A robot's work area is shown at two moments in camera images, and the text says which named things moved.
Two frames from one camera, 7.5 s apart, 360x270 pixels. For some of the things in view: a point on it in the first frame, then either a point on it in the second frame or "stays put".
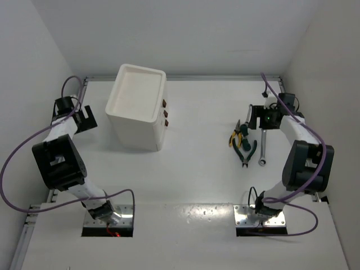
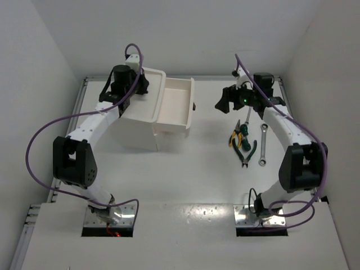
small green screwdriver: x=247 y=146 stays put
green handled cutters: x=245 y=161 stays put
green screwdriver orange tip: x=244 y=130 stays put
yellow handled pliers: x=239 y=136 stays put
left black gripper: x=86 y=118 → x=142 y=84
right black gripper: x=260 y=111 → x=229 y=94
